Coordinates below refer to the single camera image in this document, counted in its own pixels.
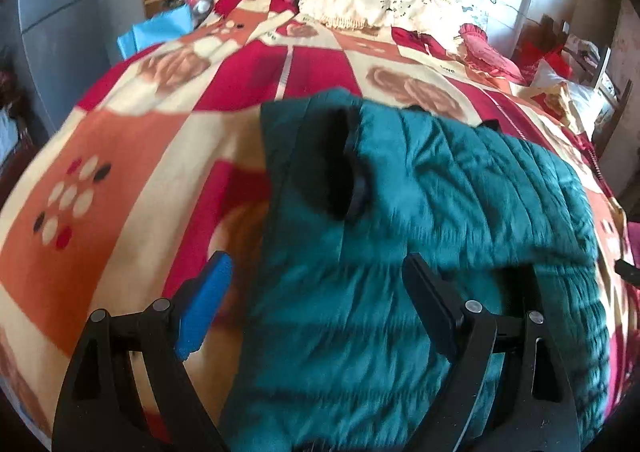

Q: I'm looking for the red ruffled pillow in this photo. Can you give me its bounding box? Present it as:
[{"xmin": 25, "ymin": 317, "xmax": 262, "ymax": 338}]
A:
[{"xmin": 457, "ymin": 22, "xmax": 528, "ymax": 86}]

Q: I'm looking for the white pillow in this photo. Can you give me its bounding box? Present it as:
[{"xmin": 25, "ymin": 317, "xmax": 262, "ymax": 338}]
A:
[{"xmin": 530, "ymin": 60, "xmax": 608, "ymax": 133}]

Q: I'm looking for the light blue box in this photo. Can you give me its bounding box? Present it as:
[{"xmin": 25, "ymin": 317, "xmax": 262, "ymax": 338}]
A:
[{"xmin": 117, "ymin": 5, "xmax": 196, "ymax": 60}]

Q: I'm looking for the green quilted jacket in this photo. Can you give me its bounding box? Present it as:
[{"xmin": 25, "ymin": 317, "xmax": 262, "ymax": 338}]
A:
[{"xmin": 220, "ymin": 87, "xmax": 615, "ymax": 452}]

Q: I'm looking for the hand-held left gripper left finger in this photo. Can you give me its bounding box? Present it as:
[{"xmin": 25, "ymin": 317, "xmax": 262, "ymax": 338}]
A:
[{"xmin": 52, "ymin": 251, "xmax": 236, "ymax": 452}]

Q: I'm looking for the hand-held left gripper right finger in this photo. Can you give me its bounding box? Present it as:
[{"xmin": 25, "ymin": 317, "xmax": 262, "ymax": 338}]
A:
[{"xmin": 401, "ymin": 252, "xmax": 584, "ymax": 452}]

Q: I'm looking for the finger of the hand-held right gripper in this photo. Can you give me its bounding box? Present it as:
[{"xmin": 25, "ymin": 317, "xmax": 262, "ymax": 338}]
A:
[{"xmin": 615, "ymin": 257, "xmax": 640, "ymax": 287}]

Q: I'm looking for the wooden chair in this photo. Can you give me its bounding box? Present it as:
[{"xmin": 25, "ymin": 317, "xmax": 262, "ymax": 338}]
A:
[{"xmin": 565, "ymin": 20, "xmax": 635, "ymax": 158}]

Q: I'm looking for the red checked printed blanket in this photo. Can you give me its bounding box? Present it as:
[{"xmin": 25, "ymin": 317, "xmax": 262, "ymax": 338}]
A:
[{"xmin": 0, "ymin": 0, "xmax": 640, "ymax": 452}]

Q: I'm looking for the grey refrigerator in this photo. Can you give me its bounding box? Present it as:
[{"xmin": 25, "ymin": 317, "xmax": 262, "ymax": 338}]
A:
[{"xmin": 0, "ymin": 0, "xmax": 121, "ymax": 133}]

